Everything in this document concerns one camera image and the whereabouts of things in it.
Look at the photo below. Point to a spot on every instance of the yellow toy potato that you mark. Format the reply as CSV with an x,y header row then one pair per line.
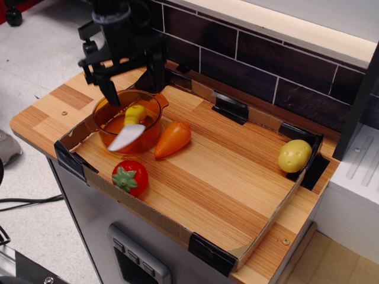
x,y
294,155

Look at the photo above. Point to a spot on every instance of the cardboard fence with black tape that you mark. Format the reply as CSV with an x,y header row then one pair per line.
x,y
219,210

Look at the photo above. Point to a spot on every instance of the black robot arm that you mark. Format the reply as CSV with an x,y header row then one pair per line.
x,y
135,8

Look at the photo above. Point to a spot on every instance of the red toy strawberry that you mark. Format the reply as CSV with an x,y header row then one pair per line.
x,y
130,176

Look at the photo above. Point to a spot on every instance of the grey toy oven front panel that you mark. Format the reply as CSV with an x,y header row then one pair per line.
x,y
136,265

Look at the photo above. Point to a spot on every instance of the black caster wheel far left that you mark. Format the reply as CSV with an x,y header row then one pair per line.
x,y
13,17

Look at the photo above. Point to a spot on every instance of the black chair caster wheel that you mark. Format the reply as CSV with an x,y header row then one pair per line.
x,y
90,50

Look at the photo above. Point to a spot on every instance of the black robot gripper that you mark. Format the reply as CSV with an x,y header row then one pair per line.
x,y
123,45

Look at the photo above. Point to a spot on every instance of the dark brick backsplash panel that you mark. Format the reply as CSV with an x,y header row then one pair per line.
x,y
309,84

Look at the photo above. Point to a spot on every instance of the orange transparent plastic pot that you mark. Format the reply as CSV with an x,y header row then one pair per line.
x,y
108,120

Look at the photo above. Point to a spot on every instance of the orange toy carrot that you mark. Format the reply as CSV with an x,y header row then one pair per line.
x,y
174,137

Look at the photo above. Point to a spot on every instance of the yellow handled white toy knife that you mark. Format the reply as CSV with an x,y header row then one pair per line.
x,y
133,127

